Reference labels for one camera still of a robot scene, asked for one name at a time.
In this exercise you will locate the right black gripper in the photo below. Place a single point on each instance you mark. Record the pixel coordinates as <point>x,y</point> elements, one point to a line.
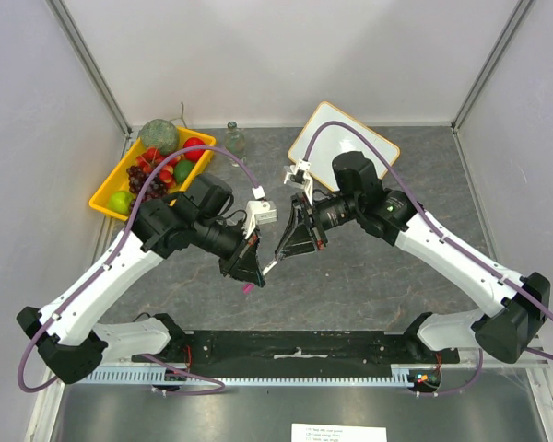
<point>311,226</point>

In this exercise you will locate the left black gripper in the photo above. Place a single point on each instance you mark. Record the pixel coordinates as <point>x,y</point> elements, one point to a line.
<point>242,263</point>

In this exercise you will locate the pink capped whiteboard marker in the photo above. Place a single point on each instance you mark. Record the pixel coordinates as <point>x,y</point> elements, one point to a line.
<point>249,287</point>

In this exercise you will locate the wood framed whiteboard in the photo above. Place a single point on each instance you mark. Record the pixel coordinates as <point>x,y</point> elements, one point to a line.
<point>335,140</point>

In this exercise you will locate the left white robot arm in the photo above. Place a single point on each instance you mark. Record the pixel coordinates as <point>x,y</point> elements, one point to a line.
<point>67,333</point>

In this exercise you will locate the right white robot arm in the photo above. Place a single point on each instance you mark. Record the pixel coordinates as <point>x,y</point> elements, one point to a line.
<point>508,313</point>

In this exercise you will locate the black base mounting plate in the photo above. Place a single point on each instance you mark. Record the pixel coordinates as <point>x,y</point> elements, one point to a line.
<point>211,347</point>

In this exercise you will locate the clear glass bottle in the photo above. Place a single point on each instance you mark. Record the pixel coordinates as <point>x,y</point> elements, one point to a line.
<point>235,141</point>

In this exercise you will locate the dark green lime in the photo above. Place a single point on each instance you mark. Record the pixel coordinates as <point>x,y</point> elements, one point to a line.
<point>182,170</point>

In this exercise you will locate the purple grape bunch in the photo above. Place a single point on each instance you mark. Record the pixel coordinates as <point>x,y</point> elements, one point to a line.
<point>136,180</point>

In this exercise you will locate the red apple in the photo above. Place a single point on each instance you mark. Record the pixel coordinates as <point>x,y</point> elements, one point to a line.
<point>194,155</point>

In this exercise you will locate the light green apple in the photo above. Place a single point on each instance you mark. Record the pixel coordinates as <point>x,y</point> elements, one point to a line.
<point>120,202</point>

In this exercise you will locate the yellow plastic tray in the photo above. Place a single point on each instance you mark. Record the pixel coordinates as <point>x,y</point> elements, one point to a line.
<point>118,178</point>

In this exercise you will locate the green melon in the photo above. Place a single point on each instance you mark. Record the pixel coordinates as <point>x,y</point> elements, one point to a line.
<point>160,134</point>

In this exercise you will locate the white paper label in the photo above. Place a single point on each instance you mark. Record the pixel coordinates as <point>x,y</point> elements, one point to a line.
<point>336,433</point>

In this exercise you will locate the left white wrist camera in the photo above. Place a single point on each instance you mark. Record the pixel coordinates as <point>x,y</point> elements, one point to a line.
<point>258,211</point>

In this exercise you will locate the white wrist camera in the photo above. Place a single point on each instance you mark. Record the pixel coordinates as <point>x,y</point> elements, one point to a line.
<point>258,211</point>
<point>298,176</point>

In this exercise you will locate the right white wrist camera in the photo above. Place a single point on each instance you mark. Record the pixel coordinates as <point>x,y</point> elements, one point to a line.
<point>298,176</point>

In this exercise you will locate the grey slotted cable duct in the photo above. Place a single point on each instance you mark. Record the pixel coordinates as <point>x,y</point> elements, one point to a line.
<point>161,377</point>

